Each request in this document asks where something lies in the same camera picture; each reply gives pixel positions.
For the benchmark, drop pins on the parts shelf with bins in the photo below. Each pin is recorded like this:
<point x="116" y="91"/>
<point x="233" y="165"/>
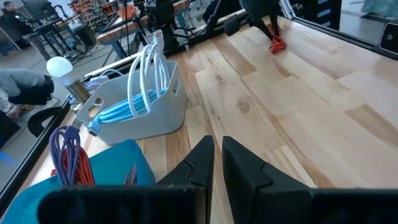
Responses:
<point x="93" y="11"/>

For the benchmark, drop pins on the black cabinet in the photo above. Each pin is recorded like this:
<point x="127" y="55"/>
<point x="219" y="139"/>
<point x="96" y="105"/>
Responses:
<point x="320" y="12"/>

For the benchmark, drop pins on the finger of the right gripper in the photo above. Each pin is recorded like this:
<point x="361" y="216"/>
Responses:
<point x="276" y="23"/>
<point x="264" y="29"/>

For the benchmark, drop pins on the grey plastic bin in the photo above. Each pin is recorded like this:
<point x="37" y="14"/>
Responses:
<point x="149" y="121"/>

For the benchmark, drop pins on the wooden workbench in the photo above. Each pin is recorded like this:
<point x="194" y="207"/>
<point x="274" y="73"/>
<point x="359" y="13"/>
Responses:
<point x="130" y="29"/>

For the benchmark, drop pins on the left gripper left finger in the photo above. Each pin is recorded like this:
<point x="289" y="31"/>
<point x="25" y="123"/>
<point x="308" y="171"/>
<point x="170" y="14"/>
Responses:
<point x="202" y="165"/>

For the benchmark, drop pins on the black computer monitor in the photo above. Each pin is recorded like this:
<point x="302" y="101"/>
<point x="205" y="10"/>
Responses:
<point x="37" y="7"/>

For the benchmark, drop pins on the black metal table frame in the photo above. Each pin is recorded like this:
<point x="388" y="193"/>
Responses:
<point x="18" y="176"/>

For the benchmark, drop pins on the person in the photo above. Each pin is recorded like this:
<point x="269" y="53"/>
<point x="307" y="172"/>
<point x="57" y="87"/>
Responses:
<point x="11" y="18"/>
<point x="21" y="81"/>

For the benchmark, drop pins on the black box camera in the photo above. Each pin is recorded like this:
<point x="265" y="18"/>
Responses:
<point x="390" y="37"/>

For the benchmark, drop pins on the teal plastic bin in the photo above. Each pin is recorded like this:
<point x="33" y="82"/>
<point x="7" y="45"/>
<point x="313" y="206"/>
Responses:
<point x="118" y="168"/>

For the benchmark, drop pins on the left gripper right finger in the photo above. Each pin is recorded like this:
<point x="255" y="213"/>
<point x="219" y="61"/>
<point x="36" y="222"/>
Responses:
<point x="248" y="180"/>

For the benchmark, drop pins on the white light bulb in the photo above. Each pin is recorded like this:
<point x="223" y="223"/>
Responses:
<point x="59" y="67"/>

